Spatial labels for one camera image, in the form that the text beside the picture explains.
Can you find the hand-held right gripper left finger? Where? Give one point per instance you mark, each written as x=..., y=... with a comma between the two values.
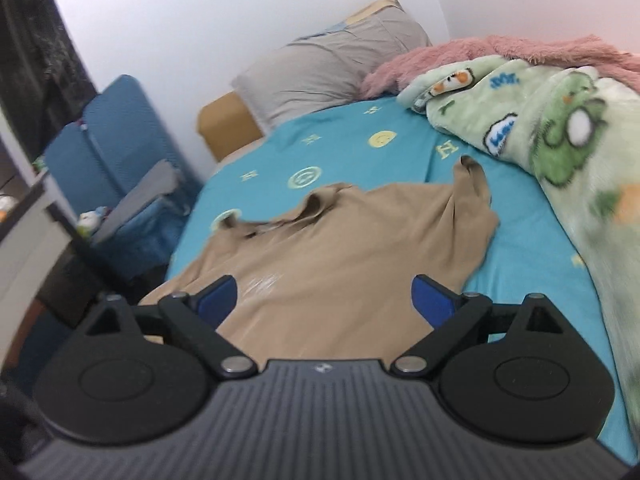
x=216, y=296

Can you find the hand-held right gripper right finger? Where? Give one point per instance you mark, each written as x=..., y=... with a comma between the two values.
x=430, y=301

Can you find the tan t-shirt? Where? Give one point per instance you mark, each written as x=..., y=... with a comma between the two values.
x=345, y=260

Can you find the bed with teal printed sheet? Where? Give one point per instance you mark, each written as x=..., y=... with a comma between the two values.
x=525, y=260

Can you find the grey cloth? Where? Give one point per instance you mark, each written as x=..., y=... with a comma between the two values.
x=145, y=192

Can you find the small white green toy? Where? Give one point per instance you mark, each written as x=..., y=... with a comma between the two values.
x=90, y=221

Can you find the tan bed headboard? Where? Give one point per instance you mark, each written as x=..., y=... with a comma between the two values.
x=225, y=125

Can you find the blue folding chair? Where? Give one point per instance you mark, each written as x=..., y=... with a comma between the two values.
x=120, y=135

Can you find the white desk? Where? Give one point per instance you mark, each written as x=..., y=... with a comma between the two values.
x=25, y=260

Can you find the green printed blanket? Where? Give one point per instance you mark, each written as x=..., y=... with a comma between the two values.
x=575, y=150

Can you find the grey pillow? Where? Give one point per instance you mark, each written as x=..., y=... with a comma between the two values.
x=325, y=67

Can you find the pink fluffy blanket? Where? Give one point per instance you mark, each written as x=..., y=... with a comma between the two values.
x=500, y=52

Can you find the yellow pillow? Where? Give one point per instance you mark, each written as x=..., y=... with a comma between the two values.
x=372, y=10

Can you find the dark window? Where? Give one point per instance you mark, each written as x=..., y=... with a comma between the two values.
x=35, y=50

